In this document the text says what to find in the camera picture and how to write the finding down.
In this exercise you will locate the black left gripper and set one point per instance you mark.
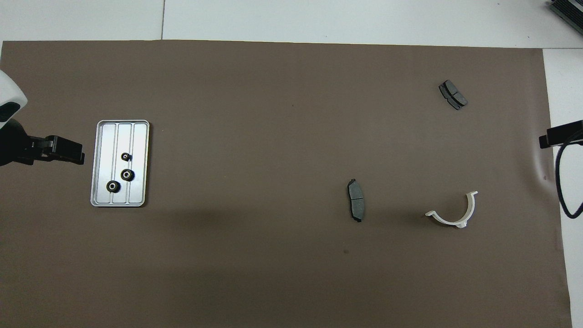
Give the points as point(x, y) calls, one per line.
point(13, 146)

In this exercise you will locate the large black bearing gear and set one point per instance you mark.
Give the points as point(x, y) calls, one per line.
point(113, 186)
point(127, 174)

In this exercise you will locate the small black bearing gear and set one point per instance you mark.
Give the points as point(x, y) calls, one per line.
point(126, 156)

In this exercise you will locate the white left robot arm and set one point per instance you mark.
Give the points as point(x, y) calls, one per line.
point(9, 93)

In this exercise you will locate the silver metal tray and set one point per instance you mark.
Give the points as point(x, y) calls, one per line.
point(107, 136)

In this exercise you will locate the short grey brake pad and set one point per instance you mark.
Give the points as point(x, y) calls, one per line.
point(453, 94)

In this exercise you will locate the dark grey ribbed device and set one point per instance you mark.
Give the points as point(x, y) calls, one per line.
point(569, 10)

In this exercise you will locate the long grey brake pad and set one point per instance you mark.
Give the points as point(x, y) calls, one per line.
point(356, 200)

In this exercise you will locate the brown table mat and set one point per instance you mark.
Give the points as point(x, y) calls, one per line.
point(296, 82)

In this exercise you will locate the white curved plastic bracket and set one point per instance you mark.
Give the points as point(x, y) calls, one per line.
point(455, 222)

